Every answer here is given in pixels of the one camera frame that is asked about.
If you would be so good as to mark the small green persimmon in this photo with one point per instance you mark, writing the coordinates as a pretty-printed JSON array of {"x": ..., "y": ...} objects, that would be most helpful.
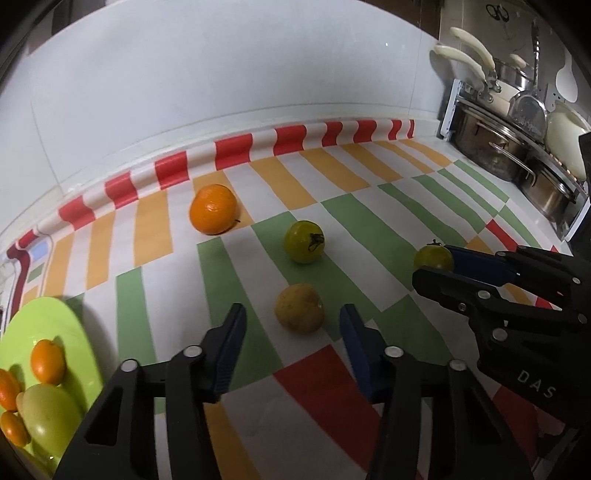
[
  {"x": 431, "y": 258},
  {"x": 302, "y": 242}
]

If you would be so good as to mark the black scissors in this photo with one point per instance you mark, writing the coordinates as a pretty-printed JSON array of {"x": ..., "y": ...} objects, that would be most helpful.
[{"x": 497, "y": 12}]

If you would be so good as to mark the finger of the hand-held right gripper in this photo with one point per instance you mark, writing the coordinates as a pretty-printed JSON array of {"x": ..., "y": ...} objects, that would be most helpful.
[
  {"x": 443, "y": 286},
  {"x": 480, "y": 267}
]

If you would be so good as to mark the white plastic rack panel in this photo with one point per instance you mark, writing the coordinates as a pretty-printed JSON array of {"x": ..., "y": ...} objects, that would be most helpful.
[{"x": 449, "y": 108}]

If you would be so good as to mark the cream ceramic pitcher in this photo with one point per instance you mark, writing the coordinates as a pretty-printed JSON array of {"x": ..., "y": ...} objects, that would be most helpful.
[{"x": 563, "y": 143}]

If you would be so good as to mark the small brown round fruit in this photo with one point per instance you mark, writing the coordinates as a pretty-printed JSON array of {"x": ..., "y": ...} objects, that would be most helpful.
[{"x": 299, "y": 308}]

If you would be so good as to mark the steel ladle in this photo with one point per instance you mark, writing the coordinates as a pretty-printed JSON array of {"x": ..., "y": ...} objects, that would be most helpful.
[{"x": 536, "y": 55}]

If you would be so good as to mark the small steel pot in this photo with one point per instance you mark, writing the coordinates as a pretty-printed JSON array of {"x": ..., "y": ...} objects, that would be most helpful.
[{"x": 515, "y": 76}]

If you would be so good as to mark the striped colourful tablecloth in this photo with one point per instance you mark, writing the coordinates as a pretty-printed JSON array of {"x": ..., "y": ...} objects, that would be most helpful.
[{"x": 277, "y": 184}]

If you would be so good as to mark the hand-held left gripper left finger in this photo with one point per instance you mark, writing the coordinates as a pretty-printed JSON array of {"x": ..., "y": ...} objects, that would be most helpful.
[{"x": 228, "y": 355}]

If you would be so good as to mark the orange tangerine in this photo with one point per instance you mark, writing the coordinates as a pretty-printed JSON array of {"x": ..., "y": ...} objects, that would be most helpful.
[
  {"x": 213, "y": 209},
  {"x": 47, "y": 361},
  {"x": 14, "y": 427},
  {"x": 7, "y": 390}
]

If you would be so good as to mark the green plate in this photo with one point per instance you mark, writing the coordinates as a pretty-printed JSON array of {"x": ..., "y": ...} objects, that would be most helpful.
[{"x": 69, "y": 332}]

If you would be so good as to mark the metal dish rack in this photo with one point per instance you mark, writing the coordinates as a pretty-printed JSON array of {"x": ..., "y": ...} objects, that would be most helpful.
[{"x": 545, "y": 154}]

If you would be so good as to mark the large green apple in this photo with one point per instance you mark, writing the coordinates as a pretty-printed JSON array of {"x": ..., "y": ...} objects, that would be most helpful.
[{"x": 48, "y": 415}]

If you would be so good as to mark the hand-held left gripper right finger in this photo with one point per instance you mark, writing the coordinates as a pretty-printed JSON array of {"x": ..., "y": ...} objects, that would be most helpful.
[{"x": 358, "y": 355}]

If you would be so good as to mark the white rice paddle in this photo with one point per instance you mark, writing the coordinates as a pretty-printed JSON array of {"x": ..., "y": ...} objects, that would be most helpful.
[{"x": 568, "y": 78}]

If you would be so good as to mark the large steel pot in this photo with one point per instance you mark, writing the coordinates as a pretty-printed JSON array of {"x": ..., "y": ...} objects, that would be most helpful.
[{"x": 485, "y": 143}]

